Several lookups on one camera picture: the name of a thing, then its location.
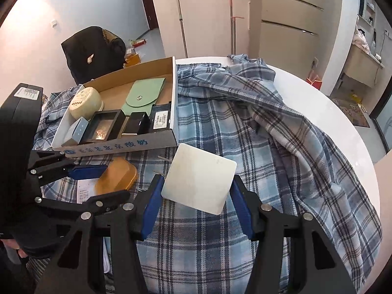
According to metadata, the person's left hand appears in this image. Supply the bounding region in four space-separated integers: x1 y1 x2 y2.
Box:
1 239 28 258

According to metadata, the beige refrigerator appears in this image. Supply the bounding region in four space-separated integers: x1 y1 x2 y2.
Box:
248 0 324 79

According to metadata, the orange translucent soap box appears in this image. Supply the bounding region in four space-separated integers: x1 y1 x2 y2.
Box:
94 157 137 195

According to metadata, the green leather pouch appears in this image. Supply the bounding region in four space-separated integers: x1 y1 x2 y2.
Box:
122 78 165 116

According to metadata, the white square box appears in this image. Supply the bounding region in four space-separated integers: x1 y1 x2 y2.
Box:
161 143 237 215

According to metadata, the small black glossy box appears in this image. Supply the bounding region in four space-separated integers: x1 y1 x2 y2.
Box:
122 111 150 136

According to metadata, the white rectangular case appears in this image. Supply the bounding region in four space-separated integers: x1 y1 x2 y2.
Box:
76 179 98 204

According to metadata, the red broom stick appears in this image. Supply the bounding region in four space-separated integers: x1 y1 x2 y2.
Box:
229 0 244 54

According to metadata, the grey blue small box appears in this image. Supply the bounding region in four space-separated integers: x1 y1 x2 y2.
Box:
61 117 88 147

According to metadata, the black tray with clear lid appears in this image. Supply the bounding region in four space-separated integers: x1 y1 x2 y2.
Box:
80 110 126 144

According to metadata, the red gift box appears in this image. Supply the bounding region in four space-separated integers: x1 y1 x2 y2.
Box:
306 70 322 90

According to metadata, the beige sink cabinet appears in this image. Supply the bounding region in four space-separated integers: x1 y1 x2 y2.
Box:
342 45 384 88

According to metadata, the chair with black jacket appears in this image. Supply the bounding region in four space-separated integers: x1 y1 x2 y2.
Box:
61 26 126 84

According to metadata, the patterned floor mat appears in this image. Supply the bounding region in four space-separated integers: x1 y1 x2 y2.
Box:
331 98 370 128

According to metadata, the round cream tin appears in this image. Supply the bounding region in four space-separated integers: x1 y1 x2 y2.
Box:
68 87 104 120

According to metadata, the cardboard tray box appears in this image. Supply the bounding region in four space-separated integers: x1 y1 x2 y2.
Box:
51 58 179 157

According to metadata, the mop with metal handle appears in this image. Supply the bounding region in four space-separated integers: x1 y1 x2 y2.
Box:
176 0 188 59

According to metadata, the dark red door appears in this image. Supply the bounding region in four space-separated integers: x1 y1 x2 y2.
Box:
142 0 159 30

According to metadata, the black box with label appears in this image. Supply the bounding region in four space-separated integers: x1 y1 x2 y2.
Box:
149 102 172 133

